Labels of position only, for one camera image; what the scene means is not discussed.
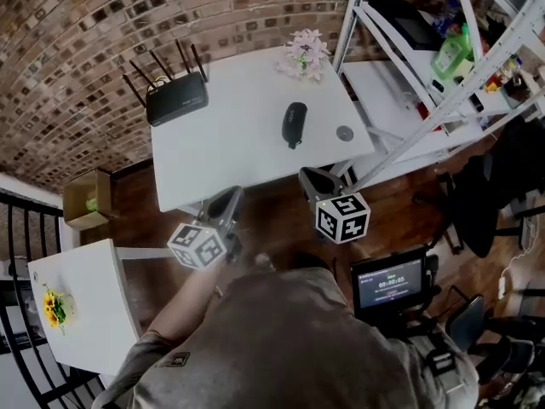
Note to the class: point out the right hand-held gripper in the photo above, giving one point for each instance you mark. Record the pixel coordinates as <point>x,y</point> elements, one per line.
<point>342,220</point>

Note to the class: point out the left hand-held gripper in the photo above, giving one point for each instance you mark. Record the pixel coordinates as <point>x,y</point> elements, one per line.
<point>198,245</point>

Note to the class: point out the person's left forearm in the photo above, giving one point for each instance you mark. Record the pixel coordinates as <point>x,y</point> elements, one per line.
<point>187,301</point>

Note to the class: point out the small black monitor screen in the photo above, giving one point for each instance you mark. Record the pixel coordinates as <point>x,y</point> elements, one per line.
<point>389,283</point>

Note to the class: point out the small white side table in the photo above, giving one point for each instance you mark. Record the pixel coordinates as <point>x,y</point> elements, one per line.
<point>93,305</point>

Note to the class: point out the brown cardboard box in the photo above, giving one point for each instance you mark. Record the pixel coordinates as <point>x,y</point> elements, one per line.
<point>81,203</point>

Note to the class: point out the person's grey shirt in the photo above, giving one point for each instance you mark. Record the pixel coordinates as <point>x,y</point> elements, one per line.
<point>289,347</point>

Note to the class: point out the black router with antennas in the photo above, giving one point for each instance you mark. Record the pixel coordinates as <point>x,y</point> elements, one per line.
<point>176,100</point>

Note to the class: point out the black office chair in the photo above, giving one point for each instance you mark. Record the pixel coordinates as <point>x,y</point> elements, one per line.
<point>489,203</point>

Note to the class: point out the yellow sunflower bouquet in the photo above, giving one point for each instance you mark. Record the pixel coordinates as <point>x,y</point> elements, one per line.
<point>54,309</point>

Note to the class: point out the white metal shelf rack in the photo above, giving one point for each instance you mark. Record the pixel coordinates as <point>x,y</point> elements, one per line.
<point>451,100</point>

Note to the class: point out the dark folding chair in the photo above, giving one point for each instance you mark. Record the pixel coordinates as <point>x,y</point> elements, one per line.
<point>468,322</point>

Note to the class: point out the pink flower bouquet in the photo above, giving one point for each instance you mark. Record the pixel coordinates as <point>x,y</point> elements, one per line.
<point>304,53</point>

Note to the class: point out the black metal railing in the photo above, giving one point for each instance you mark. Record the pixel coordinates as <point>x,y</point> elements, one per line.
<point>13,271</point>

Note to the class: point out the green plastic bottle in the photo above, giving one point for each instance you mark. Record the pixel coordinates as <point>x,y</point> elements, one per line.
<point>451,55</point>

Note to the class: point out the black flat box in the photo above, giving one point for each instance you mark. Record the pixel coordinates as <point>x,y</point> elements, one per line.
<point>409,24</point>

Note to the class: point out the blue plastic bottle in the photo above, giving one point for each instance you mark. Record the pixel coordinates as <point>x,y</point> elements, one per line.
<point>445,17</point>

